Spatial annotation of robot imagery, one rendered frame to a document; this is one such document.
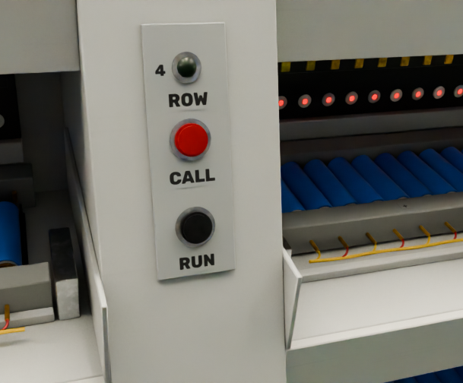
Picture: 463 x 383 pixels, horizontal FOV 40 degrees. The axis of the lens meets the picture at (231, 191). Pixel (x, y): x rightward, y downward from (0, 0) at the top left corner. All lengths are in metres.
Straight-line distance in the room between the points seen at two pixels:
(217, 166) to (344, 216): 0.14
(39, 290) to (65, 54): 0.13
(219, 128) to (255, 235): 0.06
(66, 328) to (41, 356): 0.02
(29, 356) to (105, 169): 0.11
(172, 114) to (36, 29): 0.07
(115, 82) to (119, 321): 0.12
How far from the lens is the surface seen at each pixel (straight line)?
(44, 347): 0.36
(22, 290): 0.36
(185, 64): 0.30
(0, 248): 0.39
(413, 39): 0.37
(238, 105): 0.31
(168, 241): 0.31
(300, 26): 0.34
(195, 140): 0.30
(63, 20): 0.31
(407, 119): 0.56
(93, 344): 0.35
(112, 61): 0.30
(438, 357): 0.42
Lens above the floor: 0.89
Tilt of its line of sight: 11 degrees down
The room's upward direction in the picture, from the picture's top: 2 degrees counter-clockwise
